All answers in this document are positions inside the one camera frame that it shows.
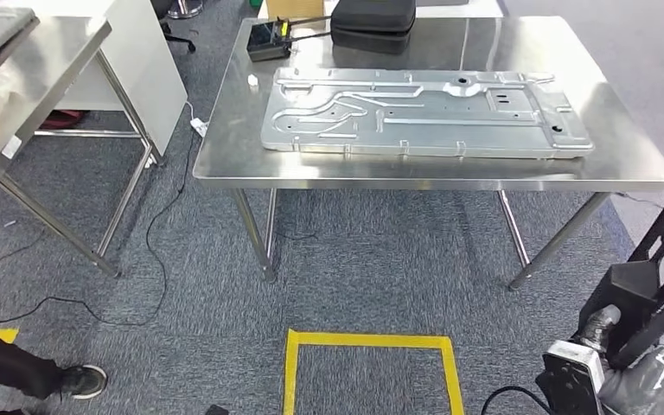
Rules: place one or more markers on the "brown cardboard box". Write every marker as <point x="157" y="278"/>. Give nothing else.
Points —
<point x="295" y="8"/>

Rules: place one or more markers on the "stamped sheet metal panel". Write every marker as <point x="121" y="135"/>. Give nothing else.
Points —
<point x="452" y="134"/>

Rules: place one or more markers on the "black sneaker white sole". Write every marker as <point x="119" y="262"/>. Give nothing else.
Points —
<point x="83" y="382"/>

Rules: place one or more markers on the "white power strip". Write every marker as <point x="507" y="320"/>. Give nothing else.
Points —
<point x="199" y="127"/>

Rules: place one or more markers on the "white cabinet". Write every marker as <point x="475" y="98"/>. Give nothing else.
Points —
<point x="137" y="68"/>

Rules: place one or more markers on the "small steel table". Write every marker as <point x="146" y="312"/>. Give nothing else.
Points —
<point x="40" y="63"/>

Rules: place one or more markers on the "red object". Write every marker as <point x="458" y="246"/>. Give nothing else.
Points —
<point x="63" y="120"/>

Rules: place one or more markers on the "chrome stanchion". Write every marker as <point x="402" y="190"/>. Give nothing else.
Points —
<point x="186" y="8"/>

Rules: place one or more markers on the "black robot body piece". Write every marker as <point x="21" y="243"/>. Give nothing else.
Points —
<point x="216" y="410"/>

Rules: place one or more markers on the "black remote controller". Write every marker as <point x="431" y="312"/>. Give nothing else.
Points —
<point x="266" y="43"/>

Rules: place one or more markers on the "small white plastic piece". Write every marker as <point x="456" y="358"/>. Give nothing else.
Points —
<point x="253" y="81"/>

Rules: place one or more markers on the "steel workbench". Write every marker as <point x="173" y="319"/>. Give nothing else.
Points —
<point x="538" y="46"/>

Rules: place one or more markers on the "black plastic plate frame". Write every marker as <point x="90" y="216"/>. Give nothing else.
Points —
<point x="630" y="286"/>

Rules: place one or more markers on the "white table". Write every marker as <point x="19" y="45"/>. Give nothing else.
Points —
<point x="469" y="8"/>

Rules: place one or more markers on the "black zipped case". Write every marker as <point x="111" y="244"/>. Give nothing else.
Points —
<point x="372" y="23"/>

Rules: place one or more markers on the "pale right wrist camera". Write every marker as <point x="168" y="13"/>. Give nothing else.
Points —
<point x="572" y="372"/>

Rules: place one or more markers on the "person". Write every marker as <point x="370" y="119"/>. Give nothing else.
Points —
<point x="5" y="361"/>

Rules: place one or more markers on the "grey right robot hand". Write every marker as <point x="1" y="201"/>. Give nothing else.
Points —
<point x="653" y="384"/>

